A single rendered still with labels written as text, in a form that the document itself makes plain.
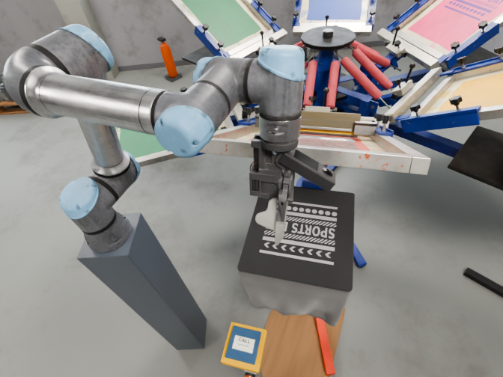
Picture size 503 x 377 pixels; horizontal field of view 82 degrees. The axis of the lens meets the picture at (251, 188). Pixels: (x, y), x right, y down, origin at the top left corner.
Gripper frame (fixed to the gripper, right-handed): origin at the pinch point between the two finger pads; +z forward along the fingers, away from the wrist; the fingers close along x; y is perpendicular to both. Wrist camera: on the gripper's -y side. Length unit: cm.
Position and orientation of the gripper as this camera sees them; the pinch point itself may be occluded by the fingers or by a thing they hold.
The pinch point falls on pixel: (286, 224)
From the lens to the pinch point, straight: 65.2
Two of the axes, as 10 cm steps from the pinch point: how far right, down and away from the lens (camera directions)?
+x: -2.6, 5.1, -8.2
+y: -9.7, -1.2, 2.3
